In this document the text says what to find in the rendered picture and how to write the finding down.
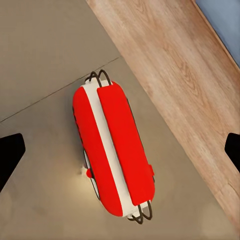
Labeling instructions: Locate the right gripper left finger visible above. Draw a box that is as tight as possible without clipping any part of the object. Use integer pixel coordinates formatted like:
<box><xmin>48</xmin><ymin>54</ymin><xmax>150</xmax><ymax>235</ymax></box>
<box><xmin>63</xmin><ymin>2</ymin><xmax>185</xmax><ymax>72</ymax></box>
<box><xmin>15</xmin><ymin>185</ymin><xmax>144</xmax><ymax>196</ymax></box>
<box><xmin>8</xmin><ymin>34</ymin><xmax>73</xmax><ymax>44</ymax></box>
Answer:
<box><xmin>0</xmin><ymin>133</ymin><xmax>26</xmax><ymax>192</ymax></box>

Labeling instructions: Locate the radio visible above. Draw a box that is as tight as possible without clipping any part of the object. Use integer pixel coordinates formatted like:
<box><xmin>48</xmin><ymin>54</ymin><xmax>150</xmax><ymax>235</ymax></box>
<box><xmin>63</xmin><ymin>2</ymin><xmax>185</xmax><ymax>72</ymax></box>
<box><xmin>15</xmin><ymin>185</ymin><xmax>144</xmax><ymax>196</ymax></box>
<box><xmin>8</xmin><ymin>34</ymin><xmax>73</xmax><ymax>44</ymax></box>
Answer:
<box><xmin>72</xmin><ymin>69</ymin><xmax>155</xmax><ymax>224</ymax></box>

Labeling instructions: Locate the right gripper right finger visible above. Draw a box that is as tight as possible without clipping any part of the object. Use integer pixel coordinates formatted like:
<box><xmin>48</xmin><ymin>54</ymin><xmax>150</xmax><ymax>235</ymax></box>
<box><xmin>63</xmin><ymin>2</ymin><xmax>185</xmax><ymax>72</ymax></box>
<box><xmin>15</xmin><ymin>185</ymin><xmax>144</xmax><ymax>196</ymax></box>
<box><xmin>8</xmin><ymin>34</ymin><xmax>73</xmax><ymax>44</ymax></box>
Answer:
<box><xmin>224</xmin><ymin>133</ymin><xmax>240</xmax><ymax>172</ymax></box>

